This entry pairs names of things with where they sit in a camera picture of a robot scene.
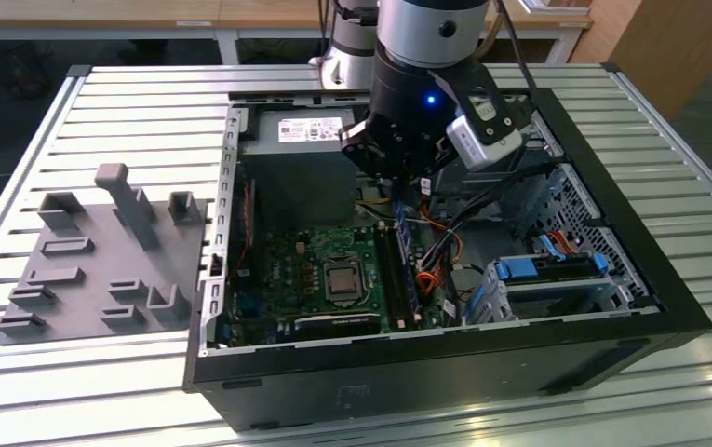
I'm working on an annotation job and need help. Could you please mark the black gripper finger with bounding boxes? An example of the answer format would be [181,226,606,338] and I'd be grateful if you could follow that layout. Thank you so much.
[408,133,461,183]
[337,118,401,182]

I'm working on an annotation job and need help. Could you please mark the black RAM slot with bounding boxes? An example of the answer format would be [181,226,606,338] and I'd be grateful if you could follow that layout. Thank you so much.
[384,222,416,331]
[373,221,408,332]

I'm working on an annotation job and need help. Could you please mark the white power supply label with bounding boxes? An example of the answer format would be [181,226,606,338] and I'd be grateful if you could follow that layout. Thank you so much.
[277,116,345,143]

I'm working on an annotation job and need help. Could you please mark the silver power supply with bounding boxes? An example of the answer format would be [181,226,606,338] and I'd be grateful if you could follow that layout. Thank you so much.
[240,104,373,224]

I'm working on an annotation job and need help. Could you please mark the metal drive cage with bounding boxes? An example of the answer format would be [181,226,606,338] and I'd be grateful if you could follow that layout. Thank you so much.
[464,160,648,327]

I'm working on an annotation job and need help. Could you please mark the hard disk in blue carrier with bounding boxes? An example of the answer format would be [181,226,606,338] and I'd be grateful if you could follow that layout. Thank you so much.
[494,253,612,283]

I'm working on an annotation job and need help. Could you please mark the silver CPU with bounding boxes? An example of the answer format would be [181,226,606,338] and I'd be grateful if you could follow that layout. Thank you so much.
[328,268,356,292]

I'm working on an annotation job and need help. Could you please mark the green motherboard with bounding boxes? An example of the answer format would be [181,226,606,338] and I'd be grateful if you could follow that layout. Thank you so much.
[221,221,456,348]

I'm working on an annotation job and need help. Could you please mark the CPU socket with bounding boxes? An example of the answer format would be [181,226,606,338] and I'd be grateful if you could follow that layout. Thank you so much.
[320,253,369,308]

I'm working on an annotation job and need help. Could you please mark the graphics card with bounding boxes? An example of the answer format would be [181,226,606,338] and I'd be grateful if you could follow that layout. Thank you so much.
[292,311,382,341]

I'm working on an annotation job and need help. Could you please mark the wooden cabinet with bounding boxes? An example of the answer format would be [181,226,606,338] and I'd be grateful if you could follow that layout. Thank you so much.
[569,0,712,123]

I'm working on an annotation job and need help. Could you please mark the black PC case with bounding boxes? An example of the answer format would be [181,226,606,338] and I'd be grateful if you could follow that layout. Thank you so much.
[180,86,712,432]

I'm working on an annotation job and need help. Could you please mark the grey parts rack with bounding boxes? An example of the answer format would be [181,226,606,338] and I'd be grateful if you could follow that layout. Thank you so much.
[0,162,209,346]

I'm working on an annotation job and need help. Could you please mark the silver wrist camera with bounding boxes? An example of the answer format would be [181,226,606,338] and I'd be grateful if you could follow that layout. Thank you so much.
[445,104,528,172]

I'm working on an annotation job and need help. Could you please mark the black camera bracket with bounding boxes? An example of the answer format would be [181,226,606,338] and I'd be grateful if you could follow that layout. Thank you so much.
[426,69,538,146]

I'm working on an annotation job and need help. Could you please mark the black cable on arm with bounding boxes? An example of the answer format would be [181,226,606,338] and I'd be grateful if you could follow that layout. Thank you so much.
[494,0,546,99]

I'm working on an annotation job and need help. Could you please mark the blue disk wire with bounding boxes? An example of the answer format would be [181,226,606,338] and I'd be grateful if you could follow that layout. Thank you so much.
[538,231,580,262]

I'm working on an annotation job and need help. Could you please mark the orange flat wire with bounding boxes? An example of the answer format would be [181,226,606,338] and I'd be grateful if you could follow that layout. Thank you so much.
[414,272,442,295]

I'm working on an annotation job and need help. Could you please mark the wooden desk white frame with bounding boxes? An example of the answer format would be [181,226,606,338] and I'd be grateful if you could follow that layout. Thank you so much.
[0,0,593,66]

